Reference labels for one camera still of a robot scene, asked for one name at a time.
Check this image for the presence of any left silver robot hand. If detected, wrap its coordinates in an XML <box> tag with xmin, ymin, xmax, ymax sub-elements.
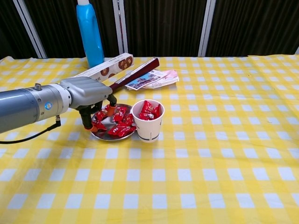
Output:
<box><xmin>60</xmin><ymin>77</ymin><xmax>118</xmax><ymax>133</ymax></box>

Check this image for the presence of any round steel plate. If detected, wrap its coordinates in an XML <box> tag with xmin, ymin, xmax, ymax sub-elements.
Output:
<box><xmin>90</xmin><ymin>104</ymin><xmax>137</xmax><ymax>141</ymax></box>

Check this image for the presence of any long white baking paper box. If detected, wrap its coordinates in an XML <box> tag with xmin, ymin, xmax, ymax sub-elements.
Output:
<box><xmin>74</xmin><ymin>52</ymin><xmax>134</xmax><ymax>84</ymax></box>

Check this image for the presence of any building photo postcard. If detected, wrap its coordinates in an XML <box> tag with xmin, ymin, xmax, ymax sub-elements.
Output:
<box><xmin>125</xmin><ymin>70</ymin><xmax>168</xmax><ymax>91</ymax></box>

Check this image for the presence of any dark red long box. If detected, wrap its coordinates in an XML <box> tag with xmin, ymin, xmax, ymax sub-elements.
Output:
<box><xmin>109</xmin><ymin>57</ymin><xmax>161</xmax><ymax>91</ymax></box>

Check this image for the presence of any blue pump bottle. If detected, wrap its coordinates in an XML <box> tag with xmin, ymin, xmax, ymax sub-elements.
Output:
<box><xmin>76</xmin><ymin>0</ymin><xmax>105</xmax><ymax>69</ymax></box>

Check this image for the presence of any white paper cup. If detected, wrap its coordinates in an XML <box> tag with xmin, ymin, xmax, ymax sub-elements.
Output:
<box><xmin>132</xmin><ymin>99</ymin><xmax>165</xmax><ymax>143</ymax></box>

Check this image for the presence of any white paper sheet stack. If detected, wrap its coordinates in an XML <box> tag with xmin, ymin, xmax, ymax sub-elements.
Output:
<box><xmin>144</xmin><ymin>74</ymin><xmax>180</xmax><ymax>89</ymax></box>

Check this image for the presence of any pink paper note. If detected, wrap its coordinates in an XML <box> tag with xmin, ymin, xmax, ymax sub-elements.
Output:
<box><xmin>161</xmin><ymin>69</ymin><xmax>179</xmax><ymax>80</ymax></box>

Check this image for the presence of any yellow white checkered tablecloth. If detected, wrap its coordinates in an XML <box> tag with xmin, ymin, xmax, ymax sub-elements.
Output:
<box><xmin>0</xmin><ymin>55</ymin><xmax>299</xmax><ymax>224</ymax></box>

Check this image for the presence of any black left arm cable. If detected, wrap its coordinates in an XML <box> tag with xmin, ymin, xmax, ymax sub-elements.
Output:
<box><xmin>0</xmin><ymin>115</ymin><xmax>62</xmax><ymax>144</ymax></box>

